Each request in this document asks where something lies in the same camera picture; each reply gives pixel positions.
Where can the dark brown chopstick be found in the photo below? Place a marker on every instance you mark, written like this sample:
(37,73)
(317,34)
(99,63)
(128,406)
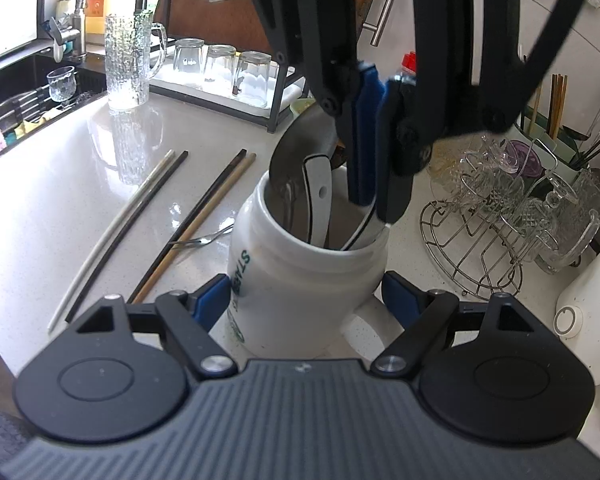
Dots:
(206,200)

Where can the white rectangular container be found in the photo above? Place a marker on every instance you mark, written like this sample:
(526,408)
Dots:
(10,25)

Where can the crystal glass cup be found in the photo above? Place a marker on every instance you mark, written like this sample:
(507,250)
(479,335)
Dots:
(485,165)
(532,220)
(502,190)

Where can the brown wooden cutting board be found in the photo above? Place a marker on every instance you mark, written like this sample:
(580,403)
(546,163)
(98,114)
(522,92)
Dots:
(220,20)

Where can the white appliance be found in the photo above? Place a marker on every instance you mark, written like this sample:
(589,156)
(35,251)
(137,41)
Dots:
(595,330)

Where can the white drain tray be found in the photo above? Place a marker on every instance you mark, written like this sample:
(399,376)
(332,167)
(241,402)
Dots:
(215,100)

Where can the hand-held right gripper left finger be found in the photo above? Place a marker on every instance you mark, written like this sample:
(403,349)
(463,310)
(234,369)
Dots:
(212,300)

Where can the small metal fork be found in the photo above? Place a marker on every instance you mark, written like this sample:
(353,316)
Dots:
(200,241)

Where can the bunch of upright chopsticks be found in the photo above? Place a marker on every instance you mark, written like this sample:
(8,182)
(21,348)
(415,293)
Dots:
(559,105)

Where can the tall textured glass mug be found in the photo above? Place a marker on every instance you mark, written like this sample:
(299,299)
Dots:
(125,60)

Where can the black sink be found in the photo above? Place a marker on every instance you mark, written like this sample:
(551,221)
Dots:
(10,77)

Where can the bunch of dark cutlery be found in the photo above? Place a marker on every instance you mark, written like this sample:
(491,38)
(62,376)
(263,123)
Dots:
(595,150)

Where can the light wooden chopstick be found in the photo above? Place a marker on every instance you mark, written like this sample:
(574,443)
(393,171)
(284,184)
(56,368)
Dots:
(217,201)

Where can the white chopstick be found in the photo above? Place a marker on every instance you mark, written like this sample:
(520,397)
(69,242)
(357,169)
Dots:
(92,258)

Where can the large metal spoon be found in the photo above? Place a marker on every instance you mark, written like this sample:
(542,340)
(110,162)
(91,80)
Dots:
(295,155)

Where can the white ceramic mug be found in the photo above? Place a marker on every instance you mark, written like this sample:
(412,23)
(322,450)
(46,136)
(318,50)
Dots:
(290,310)

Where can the purple lid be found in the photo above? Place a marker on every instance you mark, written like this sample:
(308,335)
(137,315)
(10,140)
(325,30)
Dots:
(530,160)

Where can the small stemmed glass cup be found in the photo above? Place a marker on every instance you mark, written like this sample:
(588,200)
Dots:
(61,82)

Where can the black chopstick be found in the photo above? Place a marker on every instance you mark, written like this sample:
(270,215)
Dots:
(148,202)

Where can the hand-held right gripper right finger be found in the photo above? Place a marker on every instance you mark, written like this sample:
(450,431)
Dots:
(400,300)

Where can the wide textured glass mug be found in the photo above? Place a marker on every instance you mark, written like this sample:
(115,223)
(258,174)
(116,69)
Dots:
(580,210)

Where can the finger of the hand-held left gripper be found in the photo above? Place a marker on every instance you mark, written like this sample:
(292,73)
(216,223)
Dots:
(365,135)
(395,185)

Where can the black metal rack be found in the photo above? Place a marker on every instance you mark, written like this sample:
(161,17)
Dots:
(274,105)

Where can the white black-rimmed ceramic spoon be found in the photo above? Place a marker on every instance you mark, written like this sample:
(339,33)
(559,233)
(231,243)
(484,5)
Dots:
(365,235)
(319,210)

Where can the green white utensil holder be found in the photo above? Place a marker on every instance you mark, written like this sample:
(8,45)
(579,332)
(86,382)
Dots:
(575,137)

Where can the plastic jar with red lid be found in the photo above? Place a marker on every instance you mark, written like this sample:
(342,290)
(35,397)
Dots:
(409,62)

